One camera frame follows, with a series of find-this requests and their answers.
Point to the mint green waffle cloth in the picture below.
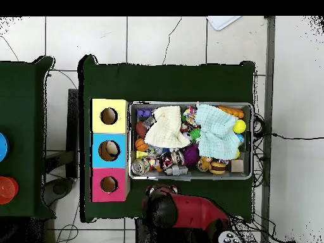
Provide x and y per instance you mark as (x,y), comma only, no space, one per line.
(217,134)

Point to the orange plastic beaded toy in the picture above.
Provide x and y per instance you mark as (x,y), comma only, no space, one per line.
(233,111)

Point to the toy hamburger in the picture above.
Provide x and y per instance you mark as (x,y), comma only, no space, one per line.
(217,167)

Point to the white tray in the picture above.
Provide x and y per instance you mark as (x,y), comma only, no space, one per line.
(221,22)

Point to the cream waffle cloth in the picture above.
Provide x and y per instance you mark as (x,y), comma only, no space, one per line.
(167,129)

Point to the blue round disc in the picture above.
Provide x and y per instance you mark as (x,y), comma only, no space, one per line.
(3,147)

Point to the wooden box with three holes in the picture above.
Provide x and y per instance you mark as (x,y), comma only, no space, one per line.
(121,152)

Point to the dark green side table cloth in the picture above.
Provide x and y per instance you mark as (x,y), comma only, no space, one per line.
(22,106)

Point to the small brown football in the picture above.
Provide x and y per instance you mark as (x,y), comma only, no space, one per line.
(140,129)

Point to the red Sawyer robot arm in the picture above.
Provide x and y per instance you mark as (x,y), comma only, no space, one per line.
(197,210)

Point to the small orange basketball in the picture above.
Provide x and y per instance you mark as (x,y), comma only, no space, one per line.
(140,144)

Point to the purple spiky ball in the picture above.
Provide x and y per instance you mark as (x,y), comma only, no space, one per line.
(191,155)

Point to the crushed drink can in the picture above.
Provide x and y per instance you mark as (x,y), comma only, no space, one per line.
(140,166)

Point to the yellow tennis ball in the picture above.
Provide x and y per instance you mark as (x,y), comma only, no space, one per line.
(239,126)

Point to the colourful dotted cloth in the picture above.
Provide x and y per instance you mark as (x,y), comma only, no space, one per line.
(189,112)

